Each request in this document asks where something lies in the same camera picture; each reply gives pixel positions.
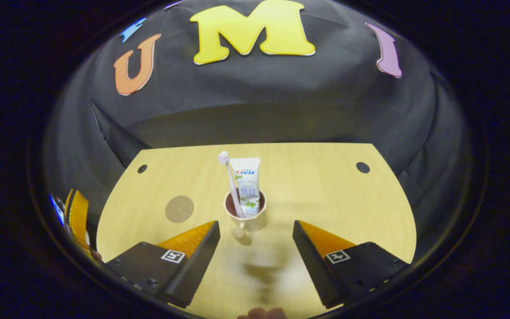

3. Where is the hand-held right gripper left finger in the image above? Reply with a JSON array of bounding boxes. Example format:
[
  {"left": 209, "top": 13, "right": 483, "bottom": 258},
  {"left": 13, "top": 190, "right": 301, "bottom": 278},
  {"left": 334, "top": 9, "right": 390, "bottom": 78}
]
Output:
[{"left": 102, "top": 220, "right": 221, "bottom": 308}]

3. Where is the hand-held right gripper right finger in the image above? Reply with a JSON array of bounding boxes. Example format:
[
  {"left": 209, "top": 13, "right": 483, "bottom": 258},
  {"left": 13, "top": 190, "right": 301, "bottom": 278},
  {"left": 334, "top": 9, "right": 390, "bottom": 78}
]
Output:
[{"left": 293, "top": 220, "right": 410, "bottom": 309}]

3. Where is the round brown coaster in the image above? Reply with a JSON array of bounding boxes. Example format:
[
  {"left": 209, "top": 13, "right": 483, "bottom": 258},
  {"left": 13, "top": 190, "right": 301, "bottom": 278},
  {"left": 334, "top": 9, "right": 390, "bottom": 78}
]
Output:
[{"left": 165, "top": 195, "right": 195, "bottom": 223}]

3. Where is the beige cup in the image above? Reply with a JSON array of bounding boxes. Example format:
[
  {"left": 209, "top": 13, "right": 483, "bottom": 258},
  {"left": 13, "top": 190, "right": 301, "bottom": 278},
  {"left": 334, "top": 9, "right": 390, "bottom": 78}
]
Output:
[{"left": 223, "top": 188, "right": 268, "bottom": 246}]

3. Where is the white toothpaste tube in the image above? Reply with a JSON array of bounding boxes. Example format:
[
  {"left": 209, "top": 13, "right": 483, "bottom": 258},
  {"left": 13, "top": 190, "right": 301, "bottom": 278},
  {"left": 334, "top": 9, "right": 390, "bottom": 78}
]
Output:
[{"left": 229, "top": 157, "right": 261, "bottom": 218}]

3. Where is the wooden desktop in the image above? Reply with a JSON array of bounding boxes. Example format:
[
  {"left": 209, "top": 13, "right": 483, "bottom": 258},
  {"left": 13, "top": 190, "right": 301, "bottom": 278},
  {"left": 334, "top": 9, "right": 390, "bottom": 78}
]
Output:
[{"left": 96, "top": 142, "right": 417, "bottom": 319}]

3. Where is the black backdrop cloth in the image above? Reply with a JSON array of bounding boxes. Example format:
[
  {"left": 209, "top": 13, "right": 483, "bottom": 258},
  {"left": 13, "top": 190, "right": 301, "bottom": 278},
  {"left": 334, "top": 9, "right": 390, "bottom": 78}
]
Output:
[{"left": 42, "top": 0, "right": 475, "bottom": 262}]

